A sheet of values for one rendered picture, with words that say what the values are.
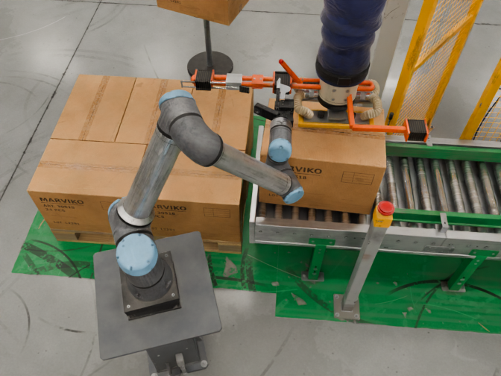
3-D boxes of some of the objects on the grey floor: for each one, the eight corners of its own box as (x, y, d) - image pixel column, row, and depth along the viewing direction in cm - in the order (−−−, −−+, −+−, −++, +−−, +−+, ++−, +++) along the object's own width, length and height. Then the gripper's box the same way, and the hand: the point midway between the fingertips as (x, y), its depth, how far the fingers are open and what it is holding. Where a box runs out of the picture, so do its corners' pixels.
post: (352, 301, 284) (391, 206, 204) (352, 312, 280) (393, 219, 200) (340, 301, 285) (375, 205, 205) (341, 311, 281) (376, 218, 201)
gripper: (291, 140, 205) (291, 108, 217) (294, 107, 189) (295, 74, 201) (271, 139, 205) (273, 107, 217) (273, 105, 189) (274, 73, 201)
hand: (276, 91), depth 209 cm, fingers open, 14 cm apart
